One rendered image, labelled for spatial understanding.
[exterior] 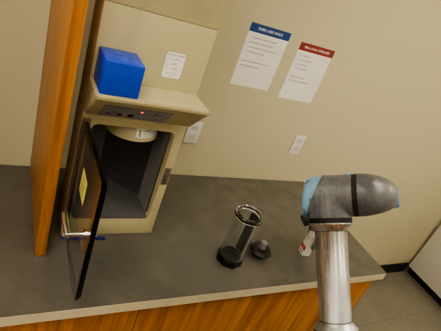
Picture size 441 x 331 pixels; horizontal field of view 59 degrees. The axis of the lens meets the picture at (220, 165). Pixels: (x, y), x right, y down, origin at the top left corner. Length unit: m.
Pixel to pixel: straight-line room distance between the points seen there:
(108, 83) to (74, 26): 0.15
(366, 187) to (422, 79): 1.55
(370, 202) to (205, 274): 0.65
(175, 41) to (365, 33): 1.18
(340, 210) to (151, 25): 0.69
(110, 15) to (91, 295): 0.78
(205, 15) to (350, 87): 1.20
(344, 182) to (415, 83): 1.51
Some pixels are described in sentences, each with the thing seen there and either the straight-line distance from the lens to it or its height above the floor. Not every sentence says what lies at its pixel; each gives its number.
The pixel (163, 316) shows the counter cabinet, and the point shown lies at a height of 0.81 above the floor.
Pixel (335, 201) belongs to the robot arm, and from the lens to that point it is 1.08.
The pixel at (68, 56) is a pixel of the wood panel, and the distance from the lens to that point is 1.01.
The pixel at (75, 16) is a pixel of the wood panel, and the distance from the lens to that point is 0.98.
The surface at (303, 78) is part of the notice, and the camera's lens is 1.98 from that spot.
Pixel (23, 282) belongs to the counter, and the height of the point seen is 0.94.
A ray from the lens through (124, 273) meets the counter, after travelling 1.35.
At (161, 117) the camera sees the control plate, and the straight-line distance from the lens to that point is 1.15.
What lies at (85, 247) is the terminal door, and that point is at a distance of 1.05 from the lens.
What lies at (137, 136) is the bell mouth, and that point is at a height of 1.33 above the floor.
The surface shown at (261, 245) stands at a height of 0.99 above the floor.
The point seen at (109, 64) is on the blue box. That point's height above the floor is 1.59.
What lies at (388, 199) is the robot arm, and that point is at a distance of 1.11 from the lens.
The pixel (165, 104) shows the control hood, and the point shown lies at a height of 1.51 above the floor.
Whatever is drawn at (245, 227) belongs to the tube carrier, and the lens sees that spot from 1.38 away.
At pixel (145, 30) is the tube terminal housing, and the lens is 1.11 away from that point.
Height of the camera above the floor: 1.91
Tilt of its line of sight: 27 degrees down
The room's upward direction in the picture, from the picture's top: 22 degrees clockwise
